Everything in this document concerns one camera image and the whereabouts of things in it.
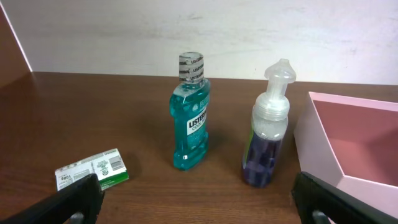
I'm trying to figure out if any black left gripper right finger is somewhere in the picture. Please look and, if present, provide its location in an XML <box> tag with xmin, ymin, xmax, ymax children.
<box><xmin>291</xmin><ymin>172</ymin><xmax>397</xmax><ymax>224</ymax></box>

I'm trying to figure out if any blue Listerine mouthwash bottle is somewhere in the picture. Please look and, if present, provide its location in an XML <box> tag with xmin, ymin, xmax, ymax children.
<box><xmin>170</xmin><ymin>52</ymin><xmax>211</xmax><ymax>170</ymax></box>

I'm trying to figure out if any pink open box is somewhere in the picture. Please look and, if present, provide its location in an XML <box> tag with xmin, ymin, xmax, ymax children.
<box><xmin>294</xmin><ymin>92</ymin><xmax>397</xmax><ymax>217</ymax></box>

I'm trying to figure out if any green Dettol soap bar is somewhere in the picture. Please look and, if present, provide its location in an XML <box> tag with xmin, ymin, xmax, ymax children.
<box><xmin>55</xmin><ymin>148</ymin><xmax>129</xmax><ymax>191</ymax></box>

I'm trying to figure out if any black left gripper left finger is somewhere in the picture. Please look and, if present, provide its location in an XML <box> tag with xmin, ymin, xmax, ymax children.
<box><xmin>1</xmin><ymin>174</ymin><xmax>105</xmax><ymax>224</ymax></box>

